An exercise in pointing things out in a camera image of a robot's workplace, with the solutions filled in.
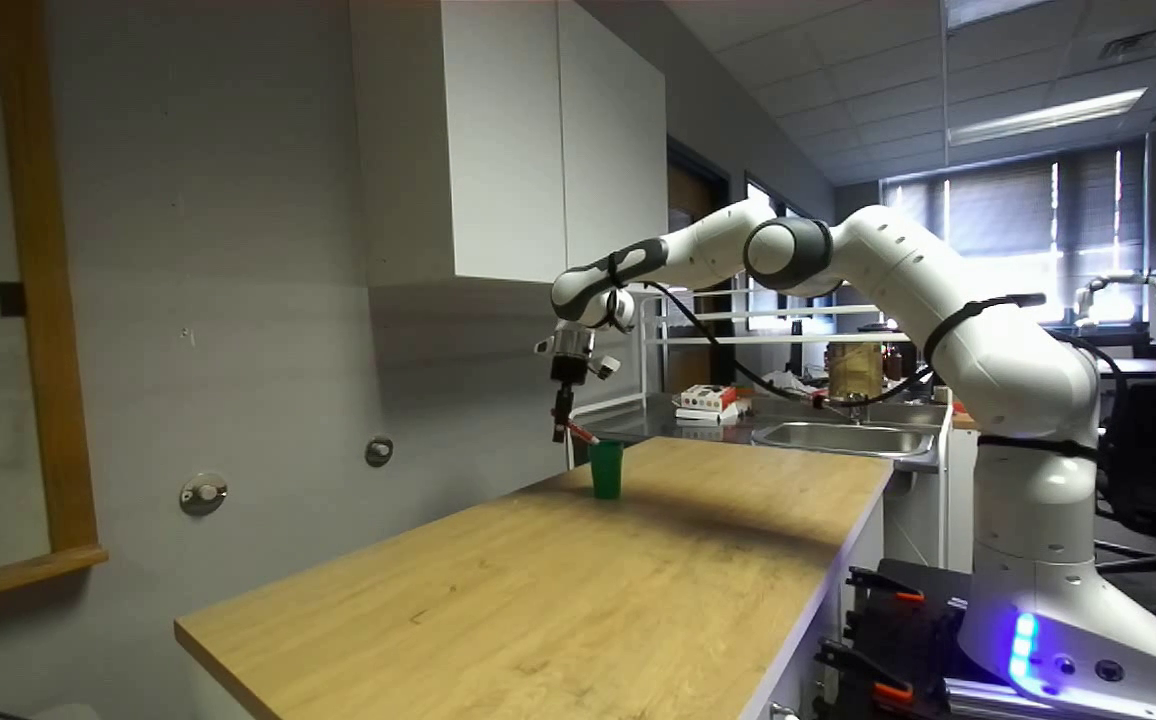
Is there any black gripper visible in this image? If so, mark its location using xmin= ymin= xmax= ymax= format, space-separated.
xmin=532 ymin=319 xmax=619 ymax=441

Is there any red white marker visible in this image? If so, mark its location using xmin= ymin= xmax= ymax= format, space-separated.
xmin=566 ymin=424 xmax=599 ymax=447

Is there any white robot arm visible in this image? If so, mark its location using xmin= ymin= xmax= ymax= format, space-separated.
xmin=549 ymin=199 xmax=1156 ymax=720

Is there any green plastic cup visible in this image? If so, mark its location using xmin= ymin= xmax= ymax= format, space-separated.
xmin=588 ymin=441 xmax=625 ymax=499

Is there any red white box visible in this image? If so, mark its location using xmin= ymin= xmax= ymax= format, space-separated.
xmin=674 ymin=383 xmax=754 ymax=424

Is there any brown paper bag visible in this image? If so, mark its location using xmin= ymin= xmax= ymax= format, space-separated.
xmin=830 ymin=344 xmax=883 ymax=404

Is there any metal sink counter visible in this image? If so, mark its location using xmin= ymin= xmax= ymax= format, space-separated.
xmin=754 ymin=421 xmax=939 ymax=470

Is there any ceiling light panel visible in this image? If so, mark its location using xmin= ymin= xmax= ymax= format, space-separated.
xmin=950 ymin=89 xmax=1148 ymax=147

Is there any wooden framed whiteboard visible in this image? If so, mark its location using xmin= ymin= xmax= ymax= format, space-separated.
xmin=0 ymin=0 xmax=106 ymax=606

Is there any white metal rail frame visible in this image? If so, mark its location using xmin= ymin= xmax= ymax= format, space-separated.
xmin=648 ymin=279 xmax=950 ymax=441

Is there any small metal wall knob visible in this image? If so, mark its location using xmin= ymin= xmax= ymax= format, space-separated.
xmin=363 ymin=437 xmax=397 ymax=470

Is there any white wall cabinet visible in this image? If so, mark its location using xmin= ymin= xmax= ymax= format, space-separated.
xmin=348 ymin=0 xmax=674 ymax=296

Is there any round metal wall knob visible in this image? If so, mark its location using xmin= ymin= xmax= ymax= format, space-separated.
xmin=175 ymin=472 xmax=228 ymax=521

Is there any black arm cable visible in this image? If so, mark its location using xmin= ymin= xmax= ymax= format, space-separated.
xmin=639 ymin=275 xmax=1052 ymax=413

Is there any black clamp with orange handle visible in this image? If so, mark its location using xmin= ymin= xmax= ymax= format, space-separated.
xmin=815 ymin=562 xmax=970 ymax=720

